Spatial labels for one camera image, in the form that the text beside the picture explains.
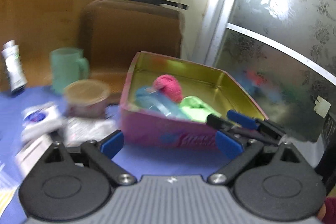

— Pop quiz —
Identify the green soft cloth item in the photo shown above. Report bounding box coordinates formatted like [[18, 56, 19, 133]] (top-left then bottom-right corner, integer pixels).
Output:
[[179, 96, 222, 123]]

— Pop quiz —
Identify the pink knitted soft ball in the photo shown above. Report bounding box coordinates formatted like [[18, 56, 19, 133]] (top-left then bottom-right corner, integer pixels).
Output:
[[153, 75, 183, 103]]

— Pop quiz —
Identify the blue soft cloth item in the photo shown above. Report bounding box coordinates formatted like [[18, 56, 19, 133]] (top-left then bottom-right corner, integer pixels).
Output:
[[135, 86, 189, 120]]

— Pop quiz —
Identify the clear plastic card case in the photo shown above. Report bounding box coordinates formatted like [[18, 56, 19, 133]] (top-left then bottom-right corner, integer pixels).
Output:
[[15, 135, 52, 178]]

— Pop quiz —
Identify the small transparent card box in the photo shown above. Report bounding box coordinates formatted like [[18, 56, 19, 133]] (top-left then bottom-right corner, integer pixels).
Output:
[[63, 117, 118, 147]]

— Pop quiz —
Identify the blue patterned tablecloth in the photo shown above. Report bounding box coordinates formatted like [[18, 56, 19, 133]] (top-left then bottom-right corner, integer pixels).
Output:
[[0, 86, 237, 224]]

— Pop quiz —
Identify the pink gold metal tin box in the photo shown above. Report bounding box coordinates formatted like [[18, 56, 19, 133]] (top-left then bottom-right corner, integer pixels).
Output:
[[120, 52, 267, 149]]

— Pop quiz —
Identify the round paper lid cup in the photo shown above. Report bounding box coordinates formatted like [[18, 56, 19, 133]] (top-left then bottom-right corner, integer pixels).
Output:
[[63, 80, 110, 119]]

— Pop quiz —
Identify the blue white wet wipes pack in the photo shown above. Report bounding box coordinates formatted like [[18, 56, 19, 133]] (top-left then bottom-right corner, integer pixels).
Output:
[[21, 102, 64, 143]]

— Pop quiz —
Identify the frosted glass sliding door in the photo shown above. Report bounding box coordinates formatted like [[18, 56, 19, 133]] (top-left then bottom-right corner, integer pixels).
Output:
[[194, 0, 336, 143]]

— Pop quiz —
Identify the green plastic mug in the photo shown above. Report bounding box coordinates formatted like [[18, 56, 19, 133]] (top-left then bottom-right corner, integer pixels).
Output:
[[50, 48, 90, 94]]

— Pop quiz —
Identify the green white drink carton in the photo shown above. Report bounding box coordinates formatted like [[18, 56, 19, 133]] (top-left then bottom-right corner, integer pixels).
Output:
[[1, 40, 27, 94]]

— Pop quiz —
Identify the brown chair backrest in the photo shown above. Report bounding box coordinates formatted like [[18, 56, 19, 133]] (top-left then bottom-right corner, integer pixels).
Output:
[[79, 0, 185, 104]]

